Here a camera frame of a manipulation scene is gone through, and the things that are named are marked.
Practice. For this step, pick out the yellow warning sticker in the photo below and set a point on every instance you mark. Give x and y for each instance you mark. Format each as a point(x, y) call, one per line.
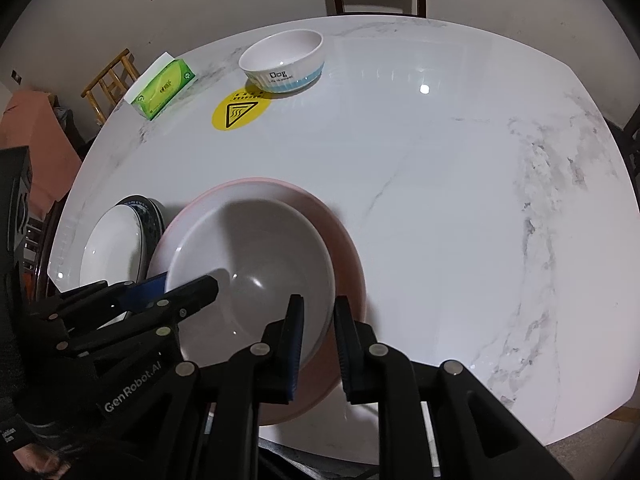
point(240, 112)

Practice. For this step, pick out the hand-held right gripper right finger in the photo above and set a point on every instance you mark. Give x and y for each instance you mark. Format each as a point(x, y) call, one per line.
point(345, 350)

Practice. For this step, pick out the white bowl with blue band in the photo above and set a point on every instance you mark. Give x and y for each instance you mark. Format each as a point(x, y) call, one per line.
point(280, 75)

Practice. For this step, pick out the white plate with pink flowers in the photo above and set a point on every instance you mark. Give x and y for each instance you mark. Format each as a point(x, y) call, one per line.
point(110, 245)

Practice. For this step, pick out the person's left hand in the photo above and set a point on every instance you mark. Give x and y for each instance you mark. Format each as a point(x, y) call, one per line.
point(42, 462)

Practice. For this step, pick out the green tissue pack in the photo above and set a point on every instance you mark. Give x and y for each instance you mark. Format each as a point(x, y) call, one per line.
point(165, 87)

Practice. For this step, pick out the light bamboo chair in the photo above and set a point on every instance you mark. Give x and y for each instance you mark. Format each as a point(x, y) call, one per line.
point(107, 80)

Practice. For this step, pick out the orange cloth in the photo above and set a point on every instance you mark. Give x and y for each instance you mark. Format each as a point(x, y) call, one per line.
point(30, 135)

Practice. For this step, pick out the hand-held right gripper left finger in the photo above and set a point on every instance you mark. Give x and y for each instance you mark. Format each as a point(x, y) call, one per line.
point(295, 350)

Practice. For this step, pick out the black wall socket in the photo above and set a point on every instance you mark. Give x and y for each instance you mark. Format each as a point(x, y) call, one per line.
point(17, 78)

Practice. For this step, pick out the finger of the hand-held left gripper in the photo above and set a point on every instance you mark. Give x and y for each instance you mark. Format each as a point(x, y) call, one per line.
point(145, 292)
point(195, 292)

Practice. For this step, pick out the white ribbed bowl pink base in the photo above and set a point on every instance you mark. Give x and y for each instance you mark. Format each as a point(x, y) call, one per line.
point(250, 250)

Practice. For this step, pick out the blue floral plate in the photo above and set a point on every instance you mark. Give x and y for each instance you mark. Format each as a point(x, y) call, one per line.
point(147, 210)
point(159, 217)

